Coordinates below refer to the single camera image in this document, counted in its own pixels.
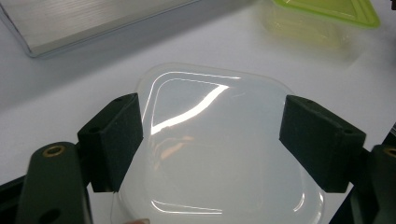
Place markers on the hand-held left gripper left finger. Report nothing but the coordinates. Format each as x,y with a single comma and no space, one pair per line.
112,140

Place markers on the white translucent lidded container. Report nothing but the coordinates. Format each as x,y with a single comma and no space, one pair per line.
218,149

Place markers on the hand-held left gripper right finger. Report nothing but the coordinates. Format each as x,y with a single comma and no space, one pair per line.
317,143

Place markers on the green lidded container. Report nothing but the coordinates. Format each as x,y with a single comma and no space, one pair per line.
327,18

